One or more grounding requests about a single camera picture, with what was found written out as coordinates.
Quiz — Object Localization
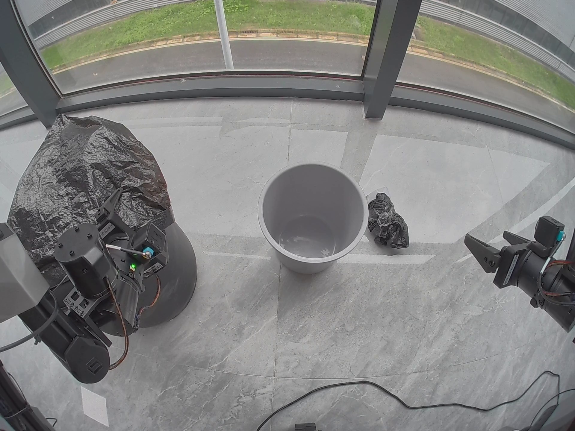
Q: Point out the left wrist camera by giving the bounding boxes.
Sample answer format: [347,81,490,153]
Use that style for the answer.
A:
[143,222,170,269]

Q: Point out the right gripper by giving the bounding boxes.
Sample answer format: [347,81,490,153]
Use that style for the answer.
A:
[464,230,547,298]

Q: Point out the black plastic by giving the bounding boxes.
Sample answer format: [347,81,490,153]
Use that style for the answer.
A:
[367,192,410,249]

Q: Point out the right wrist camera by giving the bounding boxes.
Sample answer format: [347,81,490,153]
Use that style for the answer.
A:
[534,216,565,258]

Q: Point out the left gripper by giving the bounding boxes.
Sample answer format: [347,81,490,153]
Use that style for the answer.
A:
[96,187,169,307]

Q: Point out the pale grey trash bin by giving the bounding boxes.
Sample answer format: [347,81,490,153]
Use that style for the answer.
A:
[257,163,367,274]

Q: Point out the window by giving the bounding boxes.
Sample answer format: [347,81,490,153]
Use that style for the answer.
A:
[0,0,575,140]

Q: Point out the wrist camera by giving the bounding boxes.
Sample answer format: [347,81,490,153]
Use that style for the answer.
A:
[143,222,170,269]
[534,216,565,258]

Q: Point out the black cable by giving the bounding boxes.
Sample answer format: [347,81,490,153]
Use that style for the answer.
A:
[516,389,575,431]
[0,300,60,353]
[256,370,562,431]

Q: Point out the black plastic bag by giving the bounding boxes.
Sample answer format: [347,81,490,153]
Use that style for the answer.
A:
[7,115,174,277]

